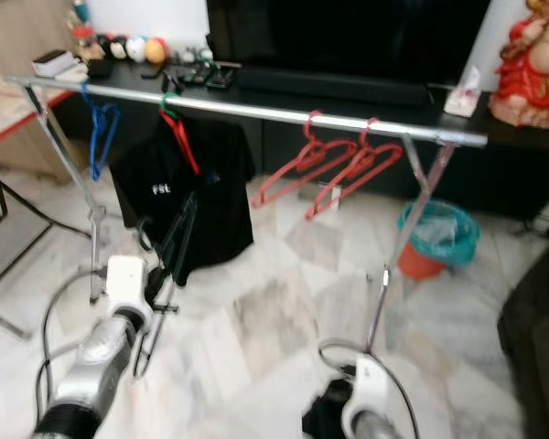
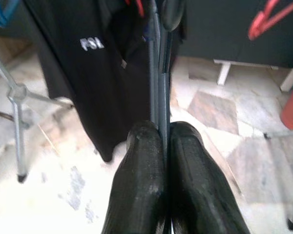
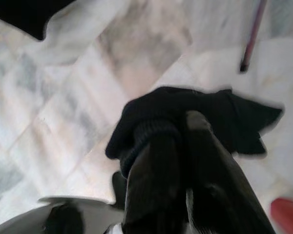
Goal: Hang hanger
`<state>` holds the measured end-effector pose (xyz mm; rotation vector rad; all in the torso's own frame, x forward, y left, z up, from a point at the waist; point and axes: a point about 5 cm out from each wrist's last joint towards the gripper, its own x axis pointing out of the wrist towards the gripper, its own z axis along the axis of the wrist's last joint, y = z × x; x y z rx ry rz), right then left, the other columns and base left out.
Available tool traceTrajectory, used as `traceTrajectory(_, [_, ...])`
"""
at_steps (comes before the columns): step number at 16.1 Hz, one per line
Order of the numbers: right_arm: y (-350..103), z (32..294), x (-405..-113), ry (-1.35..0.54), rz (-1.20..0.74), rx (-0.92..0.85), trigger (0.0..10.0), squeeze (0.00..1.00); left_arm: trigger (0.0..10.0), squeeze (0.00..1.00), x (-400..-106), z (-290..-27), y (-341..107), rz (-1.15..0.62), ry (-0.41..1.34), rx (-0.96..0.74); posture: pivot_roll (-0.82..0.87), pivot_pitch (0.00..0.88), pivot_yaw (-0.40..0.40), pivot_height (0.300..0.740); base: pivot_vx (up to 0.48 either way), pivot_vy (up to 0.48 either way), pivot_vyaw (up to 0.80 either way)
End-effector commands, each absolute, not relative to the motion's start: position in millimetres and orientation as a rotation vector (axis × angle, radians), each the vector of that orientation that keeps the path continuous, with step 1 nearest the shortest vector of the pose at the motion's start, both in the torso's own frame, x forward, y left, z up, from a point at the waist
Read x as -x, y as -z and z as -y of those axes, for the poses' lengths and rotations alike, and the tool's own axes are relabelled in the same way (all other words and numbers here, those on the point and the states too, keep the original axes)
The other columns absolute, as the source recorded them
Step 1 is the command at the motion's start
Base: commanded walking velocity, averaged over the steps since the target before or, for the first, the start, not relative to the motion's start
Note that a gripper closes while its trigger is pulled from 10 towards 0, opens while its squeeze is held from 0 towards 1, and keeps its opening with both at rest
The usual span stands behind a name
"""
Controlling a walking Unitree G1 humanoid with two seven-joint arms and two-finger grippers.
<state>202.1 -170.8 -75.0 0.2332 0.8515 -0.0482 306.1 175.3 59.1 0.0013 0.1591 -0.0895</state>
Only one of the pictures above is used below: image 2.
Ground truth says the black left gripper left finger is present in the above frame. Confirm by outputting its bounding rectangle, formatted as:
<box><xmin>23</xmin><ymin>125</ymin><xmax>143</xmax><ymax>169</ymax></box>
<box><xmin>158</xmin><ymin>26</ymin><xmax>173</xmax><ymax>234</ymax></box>
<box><xmin>101</xmin><ymin>120</ymin><xmax>167</xmax><ymax>234</ymax></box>

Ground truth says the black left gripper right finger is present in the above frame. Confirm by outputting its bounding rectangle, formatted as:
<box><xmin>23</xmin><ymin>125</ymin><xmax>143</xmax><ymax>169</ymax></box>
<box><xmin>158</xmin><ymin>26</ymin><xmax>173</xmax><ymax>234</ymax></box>
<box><xmin>169</xmin><ymin>121</ymin><xmax>251</xmax><ymax>234</ymax></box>

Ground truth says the dark grey clothes hanger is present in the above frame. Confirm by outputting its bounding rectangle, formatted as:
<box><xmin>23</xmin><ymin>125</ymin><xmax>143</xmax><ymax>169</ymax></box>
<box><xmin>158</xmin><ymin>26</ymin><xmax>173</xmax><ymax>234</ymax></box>
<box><xmin>146</xmin><ymin>0</ymin><xmax>186</xmax><ymax>176</ymax></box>

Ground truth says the black shirt FSL print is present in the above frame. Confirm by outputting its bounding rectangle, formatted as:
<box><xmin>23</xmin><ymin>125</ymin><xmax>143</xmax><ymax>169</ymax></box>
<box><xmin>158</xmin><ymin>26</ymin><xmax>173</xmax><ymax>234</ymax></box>
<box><xmin>23</xmin><ymin>0</ymin><xmax>152</xmax><ymax>163</ymax></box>

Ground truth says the red plastic hanger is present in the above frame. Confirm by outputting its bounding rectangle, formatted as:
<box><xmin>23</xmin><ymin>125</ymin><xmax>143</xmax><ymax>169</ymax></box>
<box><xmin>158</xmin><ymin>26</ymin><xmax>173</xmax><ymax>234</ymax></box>
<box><xmin>248</xmin><ymin>0</ymin><xmax>293</xmax><ymax>41</ymax></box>

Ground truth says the red hanger with green hook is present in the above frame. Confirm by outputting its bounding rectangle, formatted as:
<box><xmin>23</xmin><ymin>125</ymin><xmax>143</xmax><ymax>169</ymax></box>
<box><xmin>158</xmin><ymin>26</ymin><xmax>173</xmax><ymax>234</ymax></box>
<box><xmin>124</xmin><ymin>0</ymin><xmax>146</xmax><ymax>18</ymax></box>

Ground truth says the blue plastic hanger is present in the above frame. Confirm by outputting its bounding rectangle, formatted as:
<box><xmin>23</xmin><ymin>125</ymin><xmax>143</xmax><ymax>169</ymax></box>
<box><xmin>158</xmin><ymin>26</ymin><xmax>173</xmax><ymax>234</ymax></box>
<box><xmin>0</xmin><ymin>0</ymin><xmax>18</xmax><ymax>27</ymax></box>

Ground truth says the silver metal clothes rack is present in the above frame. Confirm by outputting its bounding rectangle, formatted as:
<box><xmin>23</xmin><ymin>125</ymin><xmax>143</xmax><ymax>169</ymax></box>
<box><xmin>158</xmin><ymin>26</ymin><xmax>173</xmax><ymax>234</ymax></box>
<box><xmin>0</xmin><ymin>45</ymin><xmax>293</xmax><ymax>231</ymax></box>

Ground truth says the black TV cabinet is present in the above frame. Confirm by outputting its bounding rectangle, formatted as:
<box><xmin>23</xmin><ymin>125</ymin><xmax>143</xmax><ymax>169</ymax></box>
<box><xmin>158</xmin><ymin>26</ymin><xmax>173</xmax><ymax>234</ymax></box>
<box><xmin>0</xmin><ymin>0</ymin><xmax>293</xmax><ymax>92</ymax></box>

